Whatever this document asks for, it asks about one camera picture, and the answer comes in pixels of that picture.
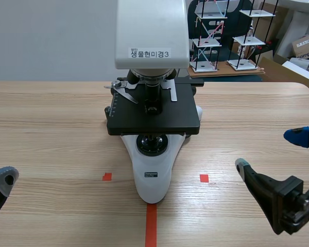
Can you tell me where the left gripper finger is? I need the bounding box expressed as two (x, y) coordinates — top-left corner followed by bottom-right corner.
(0, 166), (20, 226)

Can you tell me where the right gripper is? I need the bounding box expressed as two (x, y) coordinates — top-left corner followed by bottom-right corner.
(234, 126), (309, 235)

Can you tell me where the flat cardboard sheet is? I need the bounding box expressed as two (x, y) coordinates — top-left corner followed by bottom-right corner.
(187, 60), (266, 78)

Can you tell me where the brown cardboard box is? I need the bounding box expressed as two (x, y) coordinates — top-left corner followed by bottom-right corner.
(291, 33), (309, 62)

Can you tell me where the tiered model with black rods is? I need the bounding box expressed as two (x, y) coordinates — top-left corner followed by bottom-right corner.
(227, 0), (277, 72)

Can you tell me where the tiered model with pink straws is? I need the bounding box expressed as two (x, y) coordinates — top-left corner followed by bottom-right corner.
(190, 0), (228, 73)

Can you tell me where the white and black microscope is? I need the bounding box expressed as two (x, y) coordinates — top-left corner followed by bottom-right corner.
(104, 0), (205, 205)

